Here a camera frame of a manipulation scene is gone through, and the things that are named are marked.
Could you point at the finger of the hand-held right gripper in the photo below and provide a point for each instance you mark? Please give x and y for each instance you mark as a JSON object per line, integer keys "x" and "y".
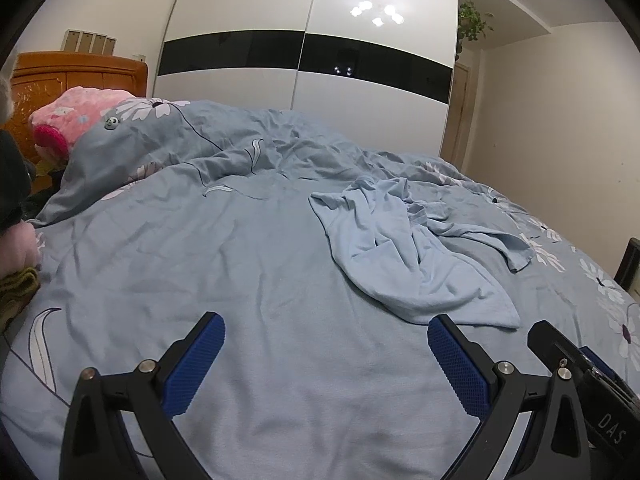
{"x": 545, "y": 340}
{"x": 599, "y": 360}

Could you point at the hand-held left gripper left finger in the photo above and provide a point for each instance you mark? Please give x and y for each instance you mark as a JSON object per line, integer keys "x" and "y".
{"x": 195, "y": 360}

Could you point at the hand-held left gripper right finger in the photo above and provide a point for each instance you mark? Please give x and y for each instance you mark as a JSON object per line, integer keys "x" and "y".
{"x": 457, "y": 365}

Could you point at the light blue t-shirt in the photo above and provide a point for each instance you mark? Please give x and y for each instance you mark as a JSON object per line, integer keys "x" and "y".
{"x": 395, "y": 250}

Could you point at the blue floral duvet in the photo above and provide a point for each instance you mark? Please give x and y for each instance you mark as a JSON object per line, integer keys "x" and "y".
{"x": 200, "y": 240}

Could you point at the olive knit cloth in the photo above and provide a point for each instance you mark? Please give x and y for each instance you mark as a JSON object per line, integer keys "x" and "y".
{"x": 17, "y": 290}

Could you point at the pale pink cloth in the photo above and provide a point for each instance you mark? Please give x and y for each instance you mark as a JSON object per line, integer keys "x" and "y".
{"x": 20, "y": 245}

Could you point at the beige wooden door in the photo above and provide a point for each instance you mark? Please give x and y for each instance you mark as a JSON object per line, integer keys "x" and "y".
{"x": 460, "y": 110}

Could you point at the small panda badge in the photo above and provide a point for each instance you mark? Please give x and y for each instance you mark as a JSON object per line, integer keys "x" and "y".
{"x": 112, "y": 122}

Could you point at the dark cloth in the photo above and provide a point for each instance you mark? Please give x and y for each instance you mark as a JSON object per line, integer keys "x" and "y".
{"x": 10, "y": 175}

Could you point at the magenta knit cloth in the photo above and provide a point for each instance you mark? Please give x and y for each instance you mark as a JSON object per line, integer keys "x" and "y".
{"x": 50, "y": 137}

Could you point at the pink floral blanket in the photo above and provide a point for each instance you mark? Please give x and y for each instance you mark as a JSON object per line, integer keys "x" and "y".
{"x": 80, "y": 110}

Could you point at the wooden headboard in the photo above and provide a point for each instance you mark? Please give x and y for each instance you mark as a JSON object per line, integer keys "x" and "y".
{"x": 75, "y": 75}

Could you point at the beige fuzzy cloth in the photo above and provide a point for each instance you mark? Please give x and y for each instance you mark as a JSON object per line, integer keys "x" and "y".
{"x": 4, "y": 100}

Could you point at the green hanging plant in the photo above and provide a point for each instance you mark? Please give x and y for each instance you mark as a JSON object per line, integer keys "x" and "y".
{"x": 470, "y": 20}

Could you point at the white wardrobe with black band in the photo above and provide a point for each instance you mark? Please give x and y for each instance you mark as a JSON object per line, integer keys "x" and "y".
{"x": 240, "y": 0}

